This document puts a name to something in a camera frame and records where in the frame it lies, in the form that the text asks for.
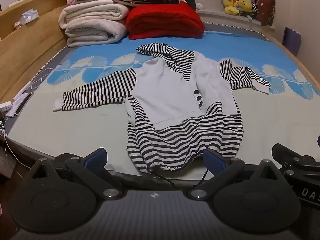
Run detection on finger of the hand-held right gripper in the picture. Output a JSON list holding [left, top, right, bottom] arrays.
[[271, 143, 320, 173]]

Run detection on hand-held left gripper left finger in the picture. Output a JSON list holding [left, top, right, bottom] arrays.
[[24, 148, 123, 201]]

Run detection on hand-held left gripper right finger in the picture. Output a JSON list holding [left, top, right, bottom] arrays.
[[187, 148, 285, 201]]

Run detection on striped black white hoodie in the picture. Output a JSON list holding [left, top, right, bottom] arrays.
[[53, 43, 272, 174]]

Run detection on blue green printed bedsheet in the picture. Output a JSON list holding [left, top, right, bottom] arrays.
[[7, 29, 320, 180]]

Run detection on wooden headboard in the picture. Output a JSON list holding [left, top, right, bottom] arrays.
[[0, 0, 320, 103]]

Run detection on folded white quilt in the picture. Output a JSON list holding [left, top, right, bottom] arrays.
[[59, 0, 129, 47]]

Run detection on folded red blanket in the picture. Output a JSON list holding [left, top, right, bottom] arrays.
[[126, 1, 205, 40]]

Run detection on tissue packet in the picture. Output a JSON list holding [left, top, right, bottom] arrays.
[[21, 9, 39, 24]]

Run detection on yellow plush toys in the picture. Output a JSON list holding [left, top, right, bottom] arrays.
[[222, 0, 253, 16]]

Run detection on black cable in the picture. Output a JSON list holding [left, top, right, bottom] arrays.
[[149, 164, 213, 188]]

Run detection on white cable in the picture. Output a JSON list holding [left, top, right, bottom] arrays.
[[0, 120, 32, 169]]

